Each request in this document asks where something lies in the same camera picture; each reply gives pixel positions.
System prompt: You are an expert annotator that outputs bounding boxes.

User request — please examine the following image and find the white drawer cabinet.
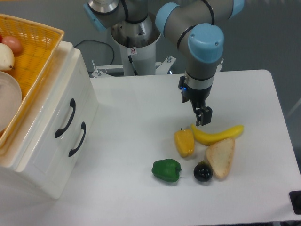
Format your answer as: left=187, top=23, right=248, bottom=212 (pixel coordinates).
left=0, top=41, right=98, bottom=199

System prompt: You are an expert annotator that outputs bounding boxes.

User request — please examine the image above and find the yellow bell pepper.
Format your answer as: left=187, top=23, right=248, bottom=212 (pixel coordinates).
left=174, top=129, right=195, bottom=158

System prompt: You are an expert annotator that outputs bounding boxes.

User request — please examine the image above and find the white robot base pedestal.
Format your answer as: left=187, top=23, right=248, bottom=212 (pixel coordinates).
left=110, top=16, right=162, bottom=76

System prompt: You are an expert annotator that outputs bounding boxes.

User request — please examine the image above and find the dark eggplant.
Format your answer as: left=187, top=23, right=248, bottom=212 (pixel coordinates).
left=193, top=161, right=213, bottom=182

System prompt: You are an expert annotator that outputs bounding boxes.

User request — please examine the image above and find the green bell pepper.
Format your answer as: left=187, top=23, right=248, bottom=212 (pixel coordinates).
left=151, top=159, right=182, bottom=183

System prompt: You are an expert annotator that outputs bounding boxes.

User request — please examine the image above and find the white drawer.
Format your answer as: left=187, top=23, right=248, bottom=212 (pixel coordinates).
left=8, top=42, right=90, bottom=169
left=16, top=94, right=99, bottom=200

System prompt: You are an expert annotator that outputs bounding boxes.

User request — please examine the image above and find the white pear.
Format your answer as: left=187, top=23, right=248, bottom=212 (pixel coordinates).
left=0, top=43, right=15, bottom=71

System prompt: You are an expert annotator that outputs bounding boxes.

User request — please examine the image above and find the black cable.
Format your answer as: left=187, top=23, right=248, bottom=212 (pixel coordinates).
left=73, top=39, right=115, bottom=65

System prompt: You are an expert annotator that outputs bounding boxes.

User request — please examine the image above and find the black drawer handle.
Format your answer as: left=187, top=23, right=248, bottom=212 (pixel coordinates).
left=68, top=121, right=87, bottom=157
left=55, top=98, right=76, bottom=138

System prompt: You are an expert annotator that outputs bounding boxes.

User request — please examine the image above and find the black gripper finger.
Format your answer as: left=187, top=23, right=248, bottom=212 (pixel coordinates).
left=200, top=106, right=213, bottom=125
left=194, top=108, right=203, bottom=126

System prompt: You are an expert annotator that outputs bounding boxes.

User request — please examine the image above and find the yellow wicker basket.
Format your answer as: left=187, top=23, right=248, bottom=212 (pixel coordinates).
left=0, top=14, right=64, bottom=147

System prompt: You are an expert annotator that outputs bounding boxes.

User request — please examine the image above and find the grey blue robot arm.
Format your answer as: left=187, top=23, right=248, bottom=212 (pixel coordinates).
left=84, top=0, right=245, bottom=126

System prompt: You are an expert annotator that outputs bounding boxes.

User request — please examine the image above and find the bread slice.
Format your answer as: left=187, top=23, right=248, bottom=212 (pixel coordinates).
left=205, top=138, right=236, bottom=179

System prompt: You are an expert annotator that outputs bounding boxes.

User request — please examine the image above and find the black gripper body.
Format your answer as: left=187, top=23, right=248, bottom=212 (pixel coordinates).
left=178, top=76, right=212, bottom=113

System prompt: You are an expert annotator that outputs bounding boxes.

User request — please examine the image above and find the yellow banana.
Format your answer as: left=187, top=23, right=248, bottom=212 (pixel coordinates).
left=190, top=124, right=244, bottom=146

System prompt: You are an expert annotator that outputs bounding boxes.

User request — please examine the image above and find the black top drawer handle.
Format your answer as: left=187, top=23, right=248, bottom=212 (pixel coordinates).
left=55, top=98, right=76, bottom=138

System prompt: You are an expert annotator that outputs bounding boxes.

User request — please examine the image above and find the black bottom drawer handle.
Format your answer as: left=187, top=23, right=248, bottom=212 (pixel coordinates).
left=68, top=121, right=87, bottom=157

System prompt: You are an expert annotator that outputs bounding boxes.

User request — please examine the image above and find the white plate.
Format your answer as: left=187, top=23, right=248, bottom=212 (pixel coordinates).
left=0, top=72, right=22, bottom=132

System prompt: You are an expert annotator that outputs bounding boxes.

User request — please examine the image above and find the black object at table edge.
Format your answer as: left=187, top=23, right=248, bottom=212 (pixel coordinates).
left=289, top=190, right=301, bottom=215

